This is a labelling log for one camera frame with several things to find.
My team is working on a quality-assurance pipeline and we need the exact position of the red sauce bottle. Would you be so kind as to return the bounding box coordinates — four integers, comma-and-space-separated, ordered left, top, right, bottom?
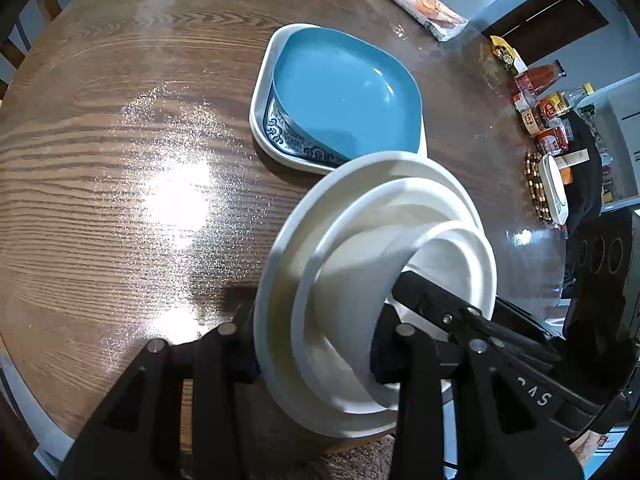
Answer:
513, 60, 566, 96

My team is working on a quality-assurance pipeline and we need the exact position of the small white bowl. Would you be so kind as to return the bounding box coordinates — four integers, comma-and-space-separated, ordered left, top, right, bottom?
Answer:
312, 221, 497, 414

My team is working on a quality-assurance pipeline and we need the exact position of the beaded wooden trivet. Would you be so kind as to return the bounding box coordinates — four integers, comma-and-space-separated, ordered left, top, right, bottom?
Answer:
523, 152, 552, 224

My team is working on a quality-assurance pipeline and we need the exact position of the blue patterned dish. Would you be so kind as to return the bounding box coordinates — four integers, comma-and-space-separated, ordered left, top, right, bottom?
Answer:
262, 92, 346, 168

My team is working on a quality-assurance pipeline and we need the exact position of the red label jar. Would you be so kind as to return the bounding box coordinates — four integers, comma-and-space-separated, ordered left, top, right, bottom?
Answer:
534, 127, 568, 156

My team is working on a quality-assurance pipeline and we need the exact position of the blue rounded plate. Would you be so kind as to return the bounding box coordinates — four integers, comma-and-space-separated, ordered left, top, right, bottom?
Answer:
271, 27, 423, 160

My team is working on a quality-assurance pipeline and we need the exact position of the white kitchen scale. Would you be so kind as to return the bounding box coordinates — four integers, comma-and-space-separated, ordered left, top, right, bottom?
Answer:
538, 154, 568, 226

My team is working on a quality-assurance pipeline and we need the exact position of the large white plate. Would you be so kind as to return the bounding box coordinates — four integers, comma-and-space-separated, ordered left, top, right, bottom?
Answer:
253, 151, 483, 439

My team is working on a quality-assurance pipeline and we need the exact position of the white snack bag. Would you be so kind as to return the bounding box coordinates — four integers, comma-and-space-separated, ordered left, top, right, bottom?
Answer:
393, 0, 469, 42

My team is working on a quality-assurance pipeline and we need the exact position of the medium white bowl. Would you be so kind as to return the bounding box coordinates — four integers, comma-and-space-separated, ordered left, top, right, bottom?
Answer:
291, 178, 497, 415

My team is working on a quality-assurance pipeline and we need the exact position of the yellow snack packet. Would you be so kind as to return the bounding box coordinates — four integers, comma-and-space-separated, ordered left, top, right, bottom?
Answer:
490, 36, 527, 76

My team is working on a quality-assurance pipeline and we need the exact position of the white rectangular tray dish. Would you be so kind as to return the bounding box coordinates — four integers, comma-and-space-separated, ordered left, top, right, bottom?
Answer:
250, 24, 427, 174

